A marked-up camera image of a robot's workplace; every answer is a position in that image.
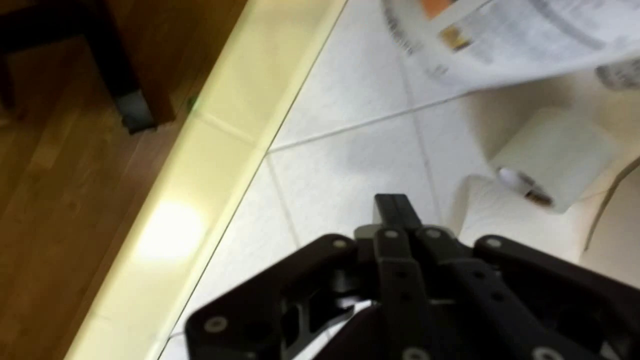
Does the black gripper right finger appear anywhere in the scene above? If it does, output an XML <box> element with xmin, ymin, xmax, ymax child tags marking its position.
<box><xmin>457</xmin><ymin>234</ymin><xmax>640</xmax><ymax>360</ymax></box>

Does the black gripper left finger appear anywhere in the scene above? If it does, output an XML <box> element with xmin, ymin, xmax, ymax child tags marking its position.
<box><xmin>184</xmin><ymin>234</ymin><xmax>374</xmax><ymax>360</ymax></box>

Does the Quaker oats container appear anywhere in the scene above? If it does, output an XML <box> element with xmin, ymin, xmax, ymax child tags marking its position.
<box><xmin>382</xmin><ymin>0</ymin><xmax>640</xmax><ymax>93</ymax></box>

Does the white paper roll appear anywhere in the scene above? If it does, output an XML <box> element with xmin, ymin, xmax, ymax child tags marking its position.
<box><xmin>492</xmin><ymin>108</ymin><xmax>618</xmax><ymax>213</ymax></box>

